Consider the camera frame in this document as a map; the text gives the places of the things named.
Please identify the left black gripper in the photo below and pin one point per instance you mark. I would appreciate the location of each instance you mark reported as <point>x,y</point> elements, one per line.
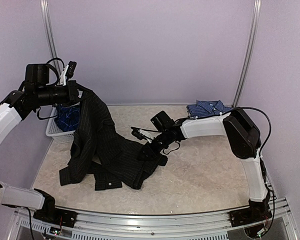
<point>73,86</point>

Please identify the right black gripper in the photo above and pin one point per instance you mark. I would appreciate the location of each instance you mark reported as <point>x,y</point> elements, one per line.
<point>150,152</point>

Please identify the white plastic laundry basket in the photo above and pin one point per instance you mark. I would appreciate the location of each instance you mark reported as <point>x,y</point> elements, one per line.
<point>54,132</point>

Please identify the black pinstripe long sleeve shirt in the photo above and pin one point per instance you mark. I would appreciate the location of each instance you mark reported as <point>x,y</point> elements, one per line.
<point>98,149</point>

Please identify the blue checked shirt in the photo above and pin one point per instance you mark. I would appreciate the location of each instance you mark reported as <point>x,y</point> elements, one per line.
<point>203,109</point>

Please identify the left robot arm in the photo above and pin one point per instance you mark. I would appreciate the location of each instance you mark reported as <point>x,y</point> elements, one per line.
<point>35,92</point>

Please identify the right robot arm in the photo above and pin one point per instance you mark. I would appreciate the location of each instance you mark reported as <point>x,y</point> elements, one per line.
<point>243,135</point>

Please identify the dark blue plaid shirt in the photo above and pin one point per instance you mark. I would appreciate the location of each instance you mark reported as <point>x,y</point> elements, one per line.
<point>67,118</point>

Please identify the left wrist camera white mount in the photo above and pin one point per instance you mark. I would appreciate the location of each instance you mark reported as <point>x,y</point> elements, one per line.
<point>67,73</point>

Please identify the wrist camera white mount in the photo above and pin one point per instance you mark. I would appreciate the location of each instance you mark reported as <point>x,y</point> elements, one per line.
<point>67,73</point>
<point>141,134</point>

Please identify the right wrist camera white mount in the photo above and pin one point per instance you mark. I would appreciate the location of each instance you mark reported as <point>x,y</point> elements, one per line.
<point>141,134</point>

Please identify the left aluminium frame post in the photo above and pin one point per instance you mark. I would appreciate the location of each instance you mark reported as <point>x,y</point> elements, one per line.
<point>47,24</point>

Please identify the aluminium frame post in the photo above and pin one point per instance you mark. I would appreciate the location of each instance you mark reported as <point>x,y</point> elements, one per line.
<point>47,24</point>
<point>248,52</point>

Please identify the front aluminium rail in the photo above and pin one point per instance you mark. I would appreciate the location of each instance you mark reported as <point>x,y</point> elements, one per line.
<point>90,225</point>

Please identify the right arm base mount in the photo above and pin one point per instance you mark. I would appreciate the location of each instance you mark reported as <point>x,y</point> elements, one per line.
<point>255,212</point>

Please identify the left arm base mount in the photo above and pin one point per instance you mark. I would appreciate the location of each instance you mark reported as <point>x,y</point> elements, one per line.
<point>49,213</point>

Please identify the right aluminium frame post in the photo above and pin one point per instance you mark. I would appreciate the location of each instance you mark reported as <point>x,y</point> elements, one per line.
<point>248,52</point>

